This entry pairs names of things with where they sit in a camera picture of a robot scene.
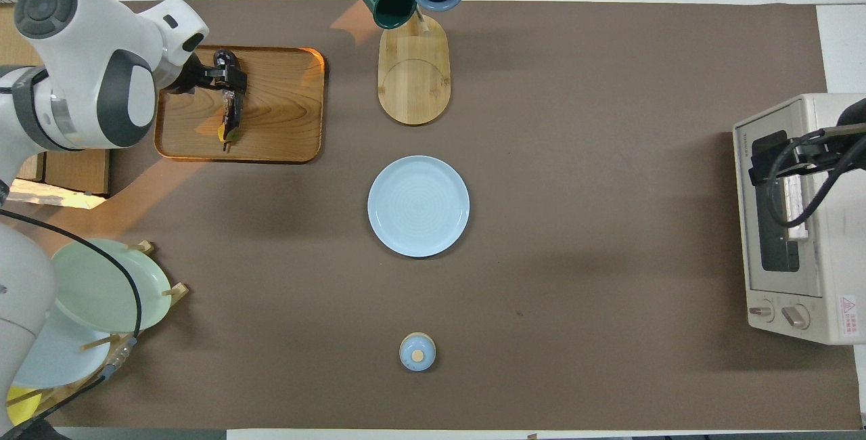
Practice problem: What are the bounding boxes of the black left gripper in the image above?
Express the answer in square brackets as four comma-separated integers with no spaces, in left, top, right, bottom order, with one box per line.
[166,53,248,95]

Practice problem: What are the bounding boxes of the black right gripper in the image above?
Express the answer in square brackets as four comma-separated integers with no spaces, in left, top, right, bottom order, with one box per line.
[748,125,848,186]

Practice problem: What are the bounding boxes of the dark purple eggplant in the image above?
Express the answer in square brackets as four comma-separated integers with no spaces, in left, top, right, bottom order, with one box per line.
[214,49,246,154]

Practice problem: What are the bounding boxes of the glass oven door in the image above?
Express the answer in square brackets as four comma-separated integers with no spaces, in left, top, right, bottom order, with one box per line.
[734,103,831,297]

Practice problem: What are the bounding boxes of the light blue plate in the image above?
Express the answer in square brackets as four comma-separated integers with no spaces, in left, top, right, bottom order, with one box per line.
[367,156,471,259]

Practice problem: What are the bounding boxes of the cream toaster oven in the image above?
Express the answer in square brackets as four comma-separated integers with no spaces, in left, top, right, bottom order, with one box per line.
[733,93,866,345]

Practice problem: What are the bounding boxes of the wooden serving tray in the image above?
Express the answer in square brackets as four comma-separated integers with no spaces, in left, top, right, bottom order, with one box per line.
[154,45,327,164]

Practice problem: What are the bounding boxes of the wooden mug tree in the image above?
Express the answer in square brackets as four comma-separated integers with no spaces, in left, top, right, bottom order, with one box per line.
[357,0,468,127]

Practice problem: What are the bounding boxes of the brown table mat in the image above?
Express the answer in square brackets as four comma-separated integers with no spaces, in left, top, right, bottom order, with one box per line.
[41,0,861,431]

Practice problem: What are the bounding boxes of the wooden plate rack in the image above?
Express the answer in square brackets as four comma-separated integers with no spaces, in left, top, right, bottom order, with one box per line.
[7,240,190,408]

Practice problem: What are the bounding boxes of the mint green plate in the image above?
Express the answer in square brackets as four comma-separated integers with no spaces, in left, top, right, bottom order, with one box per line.
[51,238,173,333]

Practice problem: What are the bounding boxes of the pale blue racked plate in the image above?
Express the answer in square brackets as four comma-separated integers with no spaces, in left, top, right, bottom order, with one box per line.
[12,305,112,389]

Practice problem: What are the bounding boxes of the yellow plate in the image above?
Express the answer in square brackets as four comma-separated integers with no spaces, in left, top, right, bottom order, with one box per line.
[5,386,41,426]

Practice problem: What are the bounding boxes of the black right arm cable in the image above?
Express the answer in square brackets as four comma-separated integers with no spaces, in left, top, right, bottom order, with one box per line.
[767,146,866,228]

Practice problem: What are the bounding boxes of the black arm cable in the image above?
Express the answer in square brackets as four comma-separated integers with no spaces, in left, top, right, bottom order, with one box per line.
[767,146,866,228]
[0,208,144,427]

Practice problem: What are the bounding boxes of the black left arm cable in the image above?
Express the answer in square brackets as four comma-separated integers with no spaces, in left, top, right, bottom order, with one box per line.
[0,208,144,427]

